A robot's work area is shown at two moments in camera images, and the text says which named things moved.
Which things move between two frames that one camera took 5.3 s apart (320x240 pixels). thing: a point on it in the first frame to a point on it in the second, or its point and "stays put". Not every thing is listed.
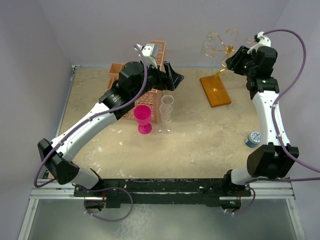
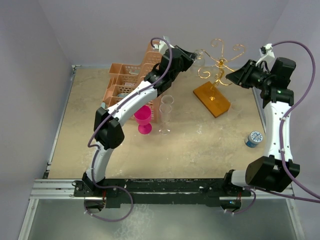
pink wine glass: x=143 y=114 stays put
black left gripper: x=173 y=77 to x=188 y=58
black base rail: x=200 y=192 stays put
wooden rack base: x=215 y=91 to x=211 y=99
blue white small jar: x=254 y=138 stays put
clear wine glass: x=210 y=42 to x=200 y=60
